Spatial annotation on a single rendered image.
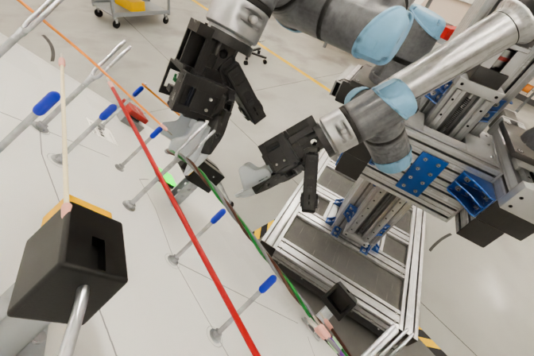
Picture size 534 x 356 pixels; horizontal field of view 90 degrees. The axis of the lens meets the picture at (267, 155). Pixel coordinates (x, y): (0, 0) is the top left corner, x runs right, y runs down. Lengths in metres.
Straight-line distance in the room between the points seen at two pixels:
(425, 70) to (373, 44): 0.27
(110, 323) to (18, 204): 0.12
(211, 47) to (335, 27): 0.17
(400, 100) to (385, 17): 0.14
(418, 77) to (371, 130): 0.21
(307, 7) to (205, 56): 0.16
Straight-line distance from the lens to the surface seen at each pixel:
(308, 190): 0.50
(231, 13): 0.36
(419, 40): 0.95
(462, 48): 0.68
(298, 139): 0.49
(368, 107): 0.48
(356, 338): 1.73
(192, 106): 0.37
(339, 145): 0.48
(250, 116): 0.43
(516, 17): 0.71
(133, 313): 0.27
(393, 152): 0.55
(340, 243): 1.67
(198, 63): 0.37
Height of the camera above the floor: 1.48
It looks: 40 degrees down
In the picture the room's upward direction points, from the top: 17 degrees clockwise
